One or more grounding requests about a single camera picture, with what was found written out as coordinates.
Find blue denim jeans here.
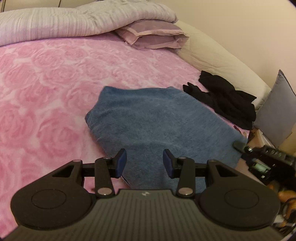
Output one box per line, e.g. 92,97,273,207
85,86,247,190

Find grey-blue square cushion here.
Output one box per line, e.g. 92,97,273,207
253,70,295,147

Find black garment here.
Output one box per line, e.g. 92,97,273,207
183,71,256,130

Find pink rose bed blanket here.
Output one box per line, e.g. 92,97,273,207
0,32,250,237

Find mauve pillow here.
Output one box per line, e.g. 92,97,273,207
115,20,189,49

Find grey striped quilt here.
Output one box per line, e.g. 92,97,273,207
1,1,178,46

